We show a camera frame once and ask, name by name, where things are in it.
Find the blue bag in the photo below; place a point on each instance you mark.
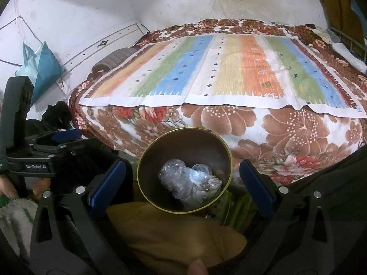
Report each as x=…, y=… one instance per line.
x=40, y=68

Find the green striped cloth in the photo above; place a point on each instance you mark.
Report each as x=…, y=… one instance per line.
x=232, y=209

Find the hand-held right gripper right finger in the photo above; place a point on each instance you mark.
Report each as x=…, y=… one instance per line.
x=258, y=190

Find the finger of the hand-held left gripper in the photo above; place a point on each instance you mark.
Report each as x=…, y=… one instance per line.
x=86, y=146
x=67, y=135

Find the metal bed rail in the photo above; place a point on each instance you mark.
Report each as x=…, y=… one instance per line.
x=348, y=38

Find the white green towel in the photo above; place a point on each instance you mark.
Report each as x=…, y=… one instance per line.
x=14, y=220

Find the mustard fleece cloth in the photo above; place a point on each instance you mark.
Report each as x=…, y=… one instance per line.
x=172, y=243

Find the cream crumpled cloth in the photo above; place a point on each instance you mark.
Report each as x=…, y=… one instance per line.
x=322, y=33

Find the person's left hand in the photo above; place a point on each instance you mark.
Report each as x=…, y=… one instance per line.
x=8, y=189

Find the grey striped pillow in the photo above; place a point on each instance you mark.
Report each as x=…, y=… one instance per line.
x=114, y=58

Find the denim cloth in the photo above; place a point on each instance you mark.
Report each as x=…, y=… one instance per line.
x=358, y=8

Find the floral brown blanket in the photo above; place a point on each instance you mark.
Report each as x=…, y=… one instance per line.
x=301, y=137

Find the striped colourful mat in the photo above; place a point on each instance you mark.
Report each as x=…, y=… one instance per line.
x=229, y=71

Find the white headboard with metal trim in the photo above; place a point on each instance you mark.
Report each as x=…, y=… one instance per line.
x=100, y=44

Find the dark bin with gold rim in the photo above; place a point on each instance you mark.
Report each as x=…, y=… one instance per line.
x=154, y=177

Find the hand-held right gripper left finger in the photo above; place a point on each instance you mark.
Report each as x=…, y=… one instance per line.
x=109, y=190

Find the black cloth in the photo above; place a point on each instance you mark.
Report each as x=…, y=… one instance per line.
x=56, y=116

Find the clear plastic wrap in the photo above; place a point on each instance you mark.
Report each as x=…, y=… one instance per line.
x=186, y=183

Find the white rolled cloth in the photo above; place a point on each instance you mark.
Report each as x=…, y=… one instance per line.
x=351, y=56

